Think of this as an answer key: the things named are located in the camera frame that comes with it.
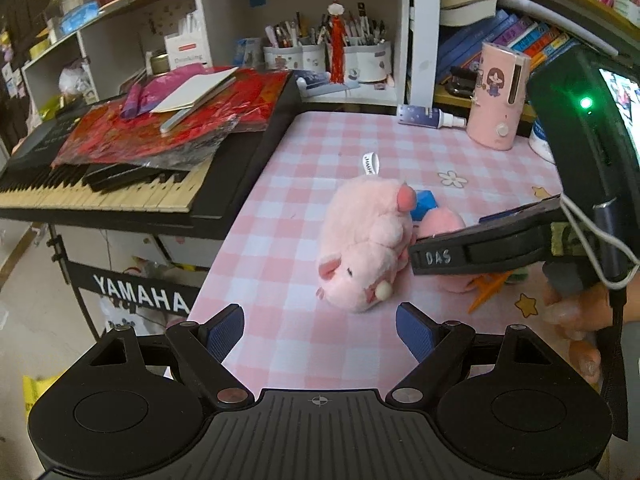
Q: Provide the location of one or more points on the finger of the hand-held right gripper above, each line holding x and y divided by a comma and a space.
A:
490, 250
525, 212

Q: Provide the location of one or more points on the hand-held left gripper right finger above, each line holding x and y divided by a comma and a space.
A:
415, 332

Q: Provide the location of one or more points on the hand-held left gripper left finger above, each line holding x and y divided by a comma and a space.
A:
225, 332

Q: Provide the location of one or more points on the pink round plush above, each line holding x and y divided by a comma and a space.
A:
440, 222

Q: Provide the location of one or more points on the small blue block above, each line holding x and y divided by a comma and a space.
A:
425, 202

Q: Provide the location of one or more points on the pink pig plush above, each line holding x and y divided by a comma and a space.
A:
360, 240

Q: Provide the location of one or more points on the person's right hand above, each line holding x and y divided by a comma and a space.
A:
585, 310

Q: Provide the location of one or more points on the white jar green lid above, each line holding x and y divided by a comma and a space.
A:
540, 145

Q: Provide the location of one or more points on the pink checkered tablecloth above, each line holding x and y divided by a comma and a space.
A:
285, 320

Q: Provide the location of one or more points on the pink cylindrical device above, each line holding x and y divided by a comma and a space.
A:
495, 100

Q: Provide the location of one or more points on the black keyboard stand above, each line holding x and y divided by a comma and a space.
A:
140, 297

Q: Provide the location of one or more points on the row of blue leaning books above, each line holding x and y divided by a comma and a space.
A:
515, 35

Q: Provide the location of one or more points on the black stapler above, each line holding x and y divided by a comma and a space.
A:
460, 82

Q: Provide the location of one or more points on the white cabinet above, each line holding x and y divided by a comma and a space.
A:
125, 250

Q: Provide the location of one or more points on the dark blue spray bottle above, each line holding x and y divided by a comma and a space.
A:
422, 116

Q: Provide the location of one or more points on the thick white book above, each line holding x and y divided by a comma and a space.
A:
467, 5

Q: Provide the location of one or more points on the black electronic keyboard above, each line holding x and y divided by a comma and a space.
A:
100, 195

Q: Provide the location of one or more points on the yellow plastic bag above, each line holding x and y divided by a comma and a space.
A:
35, 395

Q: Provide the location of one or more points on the white pen holder with pens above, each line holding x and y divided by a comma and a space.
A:
372, 62

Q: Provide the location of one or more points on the red plastic bags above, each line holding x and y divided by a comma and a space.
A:
125, 135

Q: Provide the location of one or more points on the red tassel ornament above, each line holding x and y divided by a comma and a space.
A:
337, 45

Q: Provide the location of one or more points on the white notebook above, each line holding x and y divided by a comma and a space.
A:
195, 92

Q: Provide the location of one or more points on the magenta plastic bag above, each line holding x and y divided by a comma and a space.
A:
140, 97

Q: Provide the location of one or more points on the small metal tin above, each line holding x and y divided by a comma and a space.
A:
159, 62

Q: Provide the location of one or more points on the blue card stand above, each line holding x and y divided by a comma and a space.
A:
248, 52

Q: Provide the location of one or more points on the small white paper bag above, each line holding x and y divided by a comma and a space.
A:
185, 50

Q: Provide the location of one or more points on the crumpled clear plastic bag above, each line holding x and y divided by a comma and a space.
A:
77, 80

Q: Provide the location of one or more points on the white cubby shelf unit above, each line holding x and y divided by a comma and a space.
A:
230, 5

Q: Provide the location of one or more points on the blue tissue pack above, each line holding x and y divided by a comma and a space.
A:
80, 17

